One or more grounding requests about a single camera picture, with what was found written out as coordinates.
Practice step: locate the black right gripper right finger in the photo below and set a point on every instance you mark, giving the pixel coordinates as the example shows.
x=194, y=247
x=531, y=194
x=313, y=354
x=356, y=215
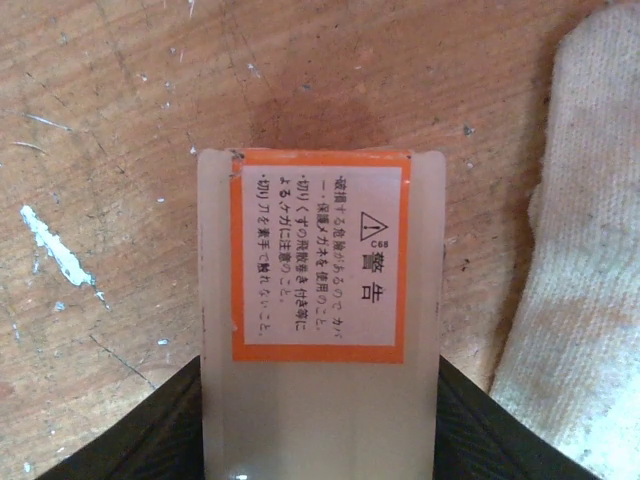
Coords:
x=475, y=438

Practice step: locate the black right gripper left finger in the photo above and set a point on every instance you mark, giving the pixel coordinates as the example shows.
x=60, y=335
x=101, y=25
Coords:
x=161, y=438

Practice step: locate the white work glove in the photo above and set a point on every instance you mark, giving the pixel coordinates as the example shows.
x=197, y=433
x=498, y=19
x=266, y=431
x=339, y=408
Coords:
x=570, y=367

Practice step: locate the translucent box with warning label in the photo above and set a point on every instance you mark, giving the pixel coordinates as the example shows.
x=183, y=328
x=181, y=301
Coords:
x=320, y=275

